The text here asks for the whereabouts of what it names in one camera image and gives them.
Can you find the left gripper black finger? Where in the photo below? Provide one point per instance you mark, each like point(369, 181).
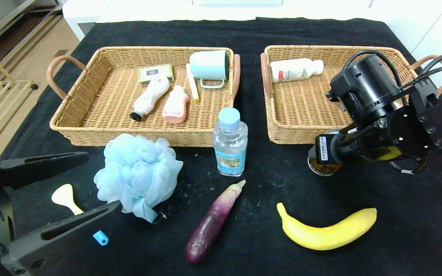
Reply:
point(37, 168)
point(86, 222)

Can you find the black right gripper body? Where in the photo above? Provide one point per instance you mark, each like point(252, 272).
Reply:
point(324, 149)

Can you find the gold drink can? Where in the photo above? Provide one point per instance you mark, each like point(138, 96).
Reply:
point(320, 169)

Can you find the yellow banana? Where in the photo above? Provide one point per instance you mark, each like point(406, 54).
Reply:
point(320, 235)

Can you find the clear water bottle blue cap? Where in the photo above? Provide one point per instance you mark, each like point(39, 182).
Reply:
point(230, 145)

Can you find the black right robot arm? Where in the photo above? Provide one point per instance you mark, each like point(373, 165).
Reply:
point(370, 88)

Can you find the wicker basket with food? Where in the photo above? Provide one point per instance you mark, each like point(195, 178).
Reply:
point(305, 103)

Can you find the wicker basket with toiletries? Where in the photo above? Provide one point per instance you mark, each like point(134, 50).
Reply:
point(106, 114)

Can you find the light blue bath pouf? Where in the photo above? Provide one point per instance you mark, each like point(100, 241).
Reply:
point(136, 172)

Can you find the white bottle with red label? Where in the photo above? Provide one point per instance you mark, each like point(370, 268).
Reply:
point(297, 70)

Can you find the black table cloth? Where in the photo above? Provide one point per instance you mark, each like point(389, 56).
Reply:
point(263, 230)

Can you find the small green floor tag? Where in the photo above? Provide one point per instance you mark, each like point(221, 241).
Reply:
point(61, 53)

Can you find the purple eggplant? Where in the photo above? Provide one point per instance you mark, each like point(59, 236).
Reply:
point(211, 222)

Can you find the white bottle with black brush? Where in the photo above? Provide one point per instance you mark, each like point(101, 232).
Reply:
point(151, 95)

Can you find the mint green mug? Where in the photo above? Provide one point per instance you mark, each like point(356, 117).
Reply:
point(207, 64)

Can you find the pink lotion bottle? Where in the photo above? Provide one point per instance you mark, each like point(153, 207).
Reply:
point(175, 106)

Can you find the white stick with yellow tip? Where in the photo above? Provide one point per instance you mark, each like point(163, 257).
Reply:
point(192, 83)

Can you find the small printed card box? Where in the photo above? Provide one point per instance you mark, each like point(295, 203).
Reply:
point(155, 72)

